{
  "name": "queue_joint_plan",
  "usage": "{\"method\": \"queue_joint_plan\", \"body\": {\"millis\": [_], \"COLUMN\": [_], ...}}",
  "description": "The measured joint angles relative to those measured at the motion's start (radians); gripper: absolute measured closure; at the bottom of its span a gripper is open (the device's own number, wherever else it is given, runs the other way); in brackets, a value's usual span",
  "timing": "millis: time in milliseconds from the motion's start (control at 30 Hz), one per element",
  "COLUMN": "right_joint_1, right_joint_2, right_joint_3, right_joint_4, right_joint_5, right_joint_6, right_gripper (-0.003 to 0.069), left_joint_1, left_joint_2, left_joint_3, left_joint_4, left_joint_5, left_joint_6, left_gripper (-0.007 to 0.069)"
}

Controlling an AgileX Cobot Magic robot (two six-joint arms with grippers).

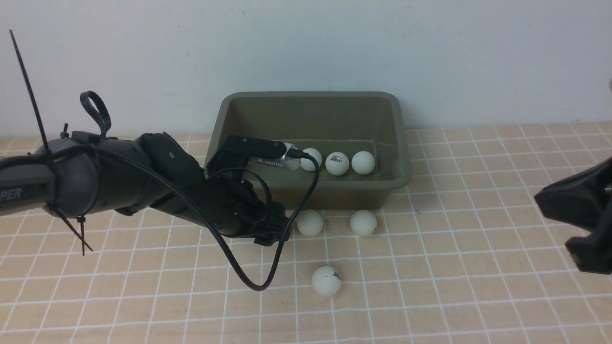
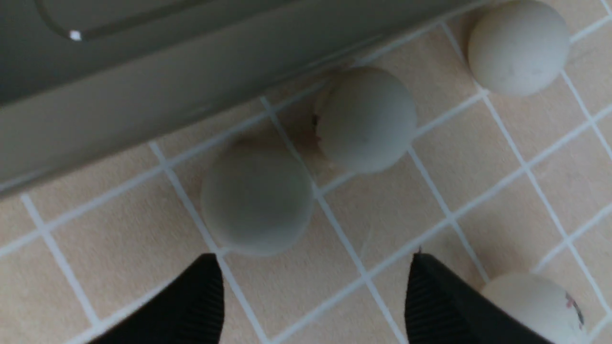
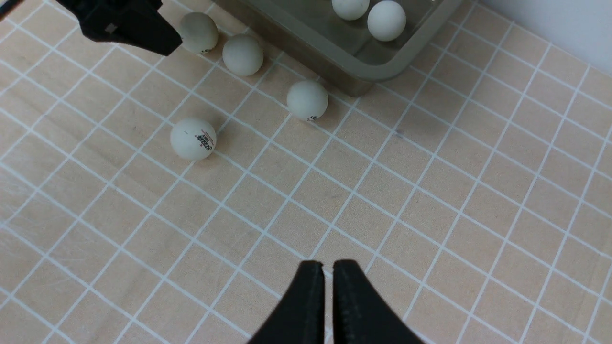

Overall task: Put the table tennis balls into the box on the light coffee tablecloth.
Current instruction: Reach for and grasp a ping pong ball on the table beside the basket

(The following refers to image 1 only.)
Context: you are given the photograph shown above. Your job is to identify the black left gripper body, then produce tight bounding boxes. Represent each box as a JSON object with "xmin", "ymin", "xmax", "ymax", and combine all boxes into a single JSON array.
[{"xmin": 179, "ymin": 172, "xmax": 289, "ymax": 238}]

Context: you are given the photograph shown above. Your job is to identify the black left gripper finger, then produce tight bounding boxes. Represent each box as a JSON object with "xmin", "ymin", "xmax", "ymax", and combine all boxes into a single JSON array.
[{"xmin": 246, "ymin": 220, "xmax": 289, "ymax": 247}]

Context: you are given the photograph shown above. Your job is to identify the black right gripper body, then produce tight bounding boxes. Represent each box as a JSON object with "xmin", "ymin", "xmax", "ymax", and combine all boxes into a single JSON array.
[{"xmin": 534, "ymin": 158, "xmax": 612, "ymax": 275}]

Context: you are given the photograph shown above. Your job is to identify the white ball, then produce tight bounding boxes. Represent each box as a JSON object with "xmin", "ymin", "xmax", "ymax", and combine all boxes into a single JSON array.
[
  {"xmin": 350, "ymin": 210, "xmax": 378, "ymax": 237},
  {"xmin": 350, "ymin": 150, "xmax": 376, "ymax": 175},
  {"xmin": 295, "ymin": 210, "xmax": 324, "ymax": 237},
  {"xmin": 300, "ymin": 147, "xmax": 323, "ymax": 172},
  {"xmin": 324, "ymin": 151, "xmax": 350, "ymax": 176}
]

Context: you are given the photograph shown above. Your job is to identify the white ball front marked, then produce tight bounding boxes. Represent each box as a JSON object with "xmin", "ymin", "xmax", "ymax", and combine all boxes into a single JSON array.
[{"xmin": 312, "ymin": 266, "xmax": 342, "ymax": 298}]

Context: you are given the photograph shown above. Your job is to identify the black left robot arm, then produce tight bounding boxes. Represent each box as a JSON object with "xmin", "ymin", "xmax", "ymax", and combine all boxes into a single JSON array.
[{"xmin": 0, "ymin": 131, "xmax": 291, "ymax": 247}]

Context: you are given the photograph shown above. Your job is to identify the peach grid tablecloth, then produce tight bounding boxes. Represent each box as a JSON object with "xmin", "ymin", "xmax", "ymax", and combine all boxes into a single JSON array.
[{"xmin": 0, "ymin": 122, "xmax": 612, "ymax": 344}]

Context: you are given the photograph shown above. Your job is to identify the green plastic bin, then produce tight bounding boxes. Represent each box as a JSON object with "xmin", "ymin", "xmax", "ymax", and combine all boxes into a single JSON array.
[{"xmin": 206, "ymin": 91, "xmax": 412, "ymax": 210}]

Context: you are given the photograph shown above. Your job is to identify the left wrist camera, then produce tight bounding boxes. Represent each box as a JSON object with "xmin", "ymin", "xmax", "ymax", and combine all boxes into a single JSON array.
[{"xmin": 206, "ymin": 135, "xmax": 301, "ymax": 179}]

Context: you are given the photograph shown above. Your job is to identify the black left camera cable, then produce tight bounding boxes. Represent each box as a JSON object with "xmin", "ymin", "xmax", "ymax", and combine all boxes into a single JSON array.
[{"xmin": 96, "ymin": 146, "xmax": 321, "ymax": 292}]

